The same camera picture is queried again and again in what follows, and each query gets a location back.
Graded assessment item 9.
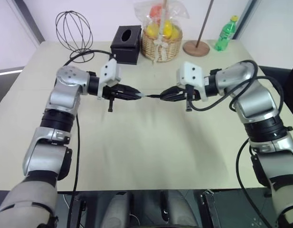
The black metal bracket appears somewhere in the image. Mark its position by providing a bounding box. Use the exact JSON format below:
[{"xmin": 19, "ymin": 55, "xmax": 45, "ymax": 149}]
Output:
[
  {"xmin": 67, "ymin": 194, "xmax": 87, "ymax": 228},
  {"xmin": 200, "ymin": 189, "xmax": 221, "ymax": 228}
]

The wooden stand with round base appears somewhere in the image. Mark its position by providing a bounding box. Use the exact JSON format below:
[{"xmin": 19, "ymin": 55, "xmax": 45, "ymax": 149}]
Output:
[{"xmin": 182, "ymin": 0, "xmax": 215, "ymax": 57}]

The yellow fruit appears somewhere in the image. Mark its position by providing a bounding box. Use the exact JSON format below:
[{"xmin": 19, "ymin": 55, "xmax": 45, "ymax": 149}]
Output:
[
  {"xmin": 171, "ymin": 26, "xmax": 181, "ymax": 40},
  {"xmin": 162, "ymin": 20, "xmax": 173, "ymax": 36},
  {"xmin": 145, "ymin": 23, "xmax": 161, "ymax": 38}
]

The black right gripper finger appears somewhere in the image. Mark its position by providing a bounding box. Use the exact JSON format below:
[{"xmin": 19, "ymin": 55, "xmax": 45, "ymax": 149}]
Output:
[
  {"xmin": 160, "ymin": 85, "xmax": 185, "ymax": 96},
  {"xmin": 160, "ymin": 93, "xmax": 185, "ymax": 103}
]

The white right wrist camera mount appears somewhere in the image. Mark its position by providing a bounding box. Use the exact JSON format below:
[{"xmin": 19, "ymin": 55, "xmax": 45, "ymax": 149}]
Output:
[{"xmin": 176, "ymin": 61, "xmax": 210, "ymax": 102}]

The green plastic bottle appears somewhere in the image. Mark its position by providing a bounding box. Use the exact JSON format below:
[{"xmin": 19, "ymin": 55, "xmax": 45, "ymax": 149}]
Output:
[{"xmin": 214, "ymin": 15, "xmax": 240, "ymax": 52}]

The dark grey rounded shape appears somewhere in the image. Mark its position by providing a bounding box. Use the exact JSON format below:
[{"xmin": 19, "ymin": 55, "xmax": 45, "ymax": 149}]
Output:
[{"xmin": 105, "ymin": 191, "xmax": 135, "ymax": 228}]

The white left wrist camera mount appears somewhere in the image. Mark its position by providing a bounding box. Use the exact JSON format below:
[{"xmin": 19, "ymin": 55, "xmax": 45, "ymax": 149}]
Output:
[{"xmin": 96, "ymin": 59, "xmax": 123, "ymax": 100}]

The white ribbon bow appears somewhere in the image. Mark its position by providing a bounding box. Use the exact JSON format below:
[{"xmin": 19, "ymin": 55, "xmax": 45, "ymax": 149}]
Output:
[{"xmin": 152, "ymin": 35, "xmax": 171, "ymax": 63}]

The woven wicker basket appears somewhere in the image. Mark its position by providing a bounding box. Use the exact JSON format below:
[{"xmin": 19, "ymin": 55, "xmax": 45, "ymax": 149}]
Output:
[{"xmin": 141, "ymin": 25, "xmax": 184, "ymax": 63}]

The black tissue box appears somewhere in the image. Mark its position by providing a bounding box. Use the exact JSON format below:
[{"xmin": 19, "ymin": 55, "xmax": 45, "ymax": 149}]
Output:
[{"xmin": 110, "ymin": 25, "xmax": 143, "ymax": 66}]

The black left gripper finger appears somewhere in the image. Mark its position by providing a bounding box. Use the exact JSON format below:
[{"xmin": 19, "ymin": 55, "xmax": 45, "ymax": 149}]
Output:
[
  {"xmin": 116, "ymin": 93, "xmax": 143, "ymax": 102},
  {"xmin": 117, "ymin": 84, "xmax": 142, "ymax": 95}
]

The black wire egg-shaped stand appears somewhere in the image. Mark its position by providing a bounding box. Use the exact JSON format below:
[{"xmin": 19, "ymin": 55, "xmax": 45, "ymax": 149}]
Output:
[{"xmin": 55, "ymin": 9, "xmax": 95, "ymax": 62}]

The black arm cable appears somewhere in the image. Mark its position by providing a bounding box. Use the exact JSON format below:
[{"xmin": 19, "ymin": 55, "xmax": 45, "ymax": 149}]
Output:
[
  {"xmin": 63, "ymin": 49, "xmax": 117, "ymax": 228},
  {"xmin": 190, "ymin": 59, "xmax": 286, "ymax": 228}
]

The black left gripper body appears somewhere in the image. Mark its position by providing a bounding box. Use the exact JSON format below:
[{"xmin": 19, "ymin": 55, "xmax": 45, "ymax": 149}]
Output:
[{"xmin": 102, "ymin": 83, "xmax": 121, "ymax": 113}]

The orange fruit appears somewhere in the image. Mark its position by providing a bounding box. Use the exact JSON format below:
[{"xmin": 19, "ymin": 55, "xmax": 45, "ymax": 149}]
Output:
[{"xmin": 149, "ymin": 5, "xmax": 162, "ymax": 19}]

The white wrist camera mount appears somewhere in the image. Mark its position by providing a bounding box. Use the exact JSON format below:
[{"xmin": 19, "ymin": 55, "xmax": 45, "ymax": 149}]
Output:
[
  {"xmin": 176, "ymin": 61, "xmax": 210, "ymax": 102},
  {"xmin": 96, "ymin": 59, "xmax": 123, "ymax": 100}
]

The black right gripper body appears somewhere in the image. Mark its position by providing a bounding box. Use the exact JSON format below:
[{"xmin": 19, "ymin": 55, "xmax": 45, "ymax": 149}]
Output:
[{"xmin": 182, "ymin": 84, "xmax": 201, "ymax": 112}]

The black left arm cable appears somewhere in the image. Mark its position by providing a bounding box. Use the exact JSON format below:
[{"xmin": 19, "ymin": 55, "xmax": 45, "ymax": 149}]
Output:
[{"xmin": 63, "ymin": 49, "xmax": 117, "ymax": 228}]

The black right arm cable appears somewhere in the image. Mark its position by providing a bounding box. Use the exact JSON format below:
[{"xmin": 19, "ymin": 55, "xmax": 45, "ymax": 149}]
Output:
[{"xmin": 190, "ymin": 59, "xmax": 286, "ymax": 228}]

